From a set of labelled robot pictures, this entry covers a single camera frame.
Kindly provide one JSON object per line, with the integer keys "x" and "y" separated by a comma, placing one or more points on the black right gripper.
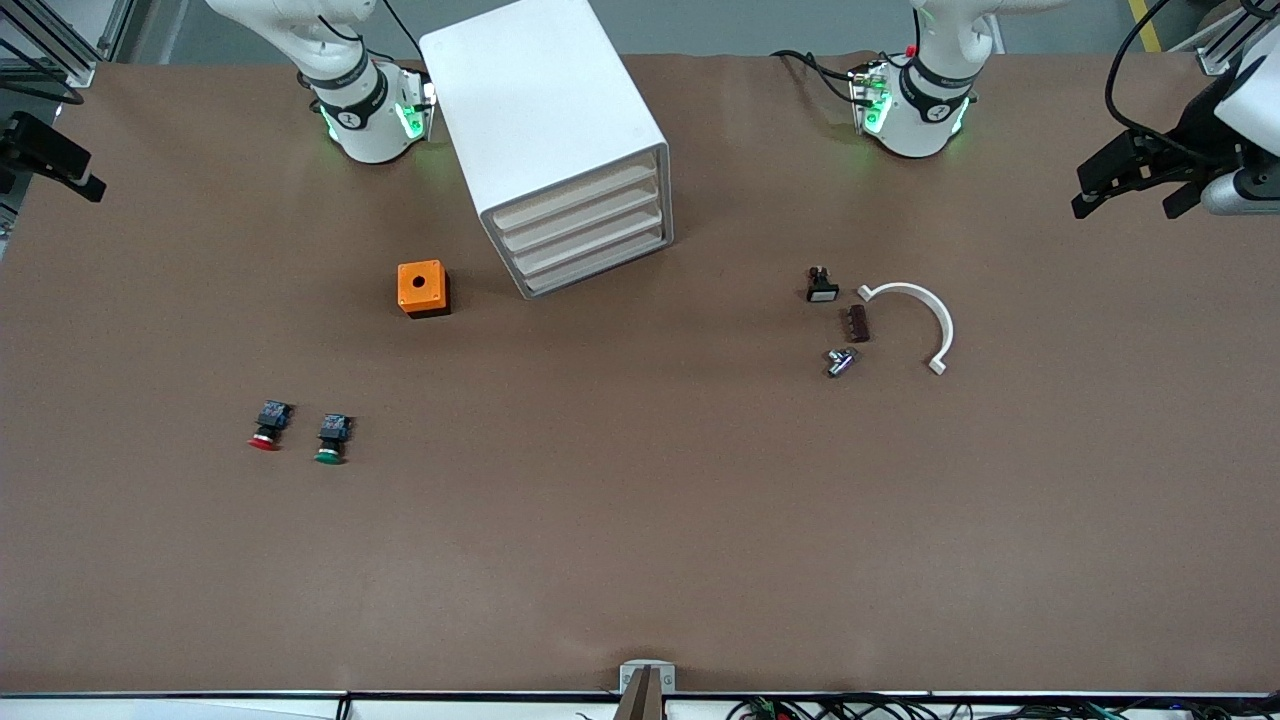
{"x": 33, "y": 146}

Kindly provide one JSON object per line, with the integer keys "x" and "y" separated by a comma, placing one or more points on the white curved plastic bracket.
{"x": 946, "y": 335}

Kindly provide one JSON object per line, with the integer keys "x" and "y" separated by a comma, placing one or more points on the brown post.
{"x": 642, "y": 700}

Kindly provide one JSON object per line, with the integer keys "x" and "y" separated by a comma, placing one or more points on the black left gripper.
{"x": 1193, "y": 131}

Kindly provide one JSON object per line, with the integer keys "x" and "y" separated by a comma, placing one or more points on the white plastic drawer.
{"x": 595, "y": 262}
{"x": 575, "y": 192}
{"x": 580, "y": 215}
{"x": 590, "y": 240}

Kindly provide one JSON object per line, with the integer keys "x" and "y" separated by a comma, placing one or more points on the brown table cover mat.
{"x": 640, "y": 520}

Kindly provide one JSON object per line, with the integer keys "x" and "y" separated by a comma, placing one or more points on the small silver purple connector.
{"x": 840, "y": 362}

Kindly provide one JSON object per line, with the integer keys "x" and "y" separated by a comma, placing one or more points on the green push button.
{"x": 332, "y": 432}

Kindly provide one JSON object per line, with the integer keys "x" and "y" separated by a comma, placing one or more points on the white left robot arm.
{"x": 920, "y": 125}

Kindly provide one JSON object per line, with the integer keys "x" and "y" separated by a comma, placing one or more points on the aluminium frame profile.
{"x": 1215, "y": 60}
{"x": 75, "y": 68}

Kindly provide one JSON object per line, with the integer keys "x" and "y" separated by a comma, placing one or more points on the brown terminal block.
{"x": 857, "y": 324}

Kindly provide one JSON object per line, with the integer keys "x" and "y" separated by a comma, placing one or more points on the red push button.
{"x": 272, "y": 415}

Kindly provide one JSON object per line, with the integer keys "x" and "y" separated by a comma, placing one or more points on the white drawer cabinet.
{"x": 540, "y": 90}

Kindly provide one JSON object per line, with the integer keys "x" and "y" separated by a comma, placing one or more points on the orange button enclosure box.
{"x": 420, "y": 285}

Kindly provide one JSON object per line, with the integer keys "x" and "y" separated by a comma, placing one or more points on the grey metal clamp bracket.
{"x": 647, "y": 672}

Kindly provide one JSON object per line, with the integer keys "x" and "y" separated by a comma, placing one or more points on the black white rectangular button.
{"x": 822, "y": 292}

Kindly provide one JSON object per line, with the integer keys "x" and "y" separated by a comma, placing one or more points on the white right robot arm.
{"x": 365, "y": 130}

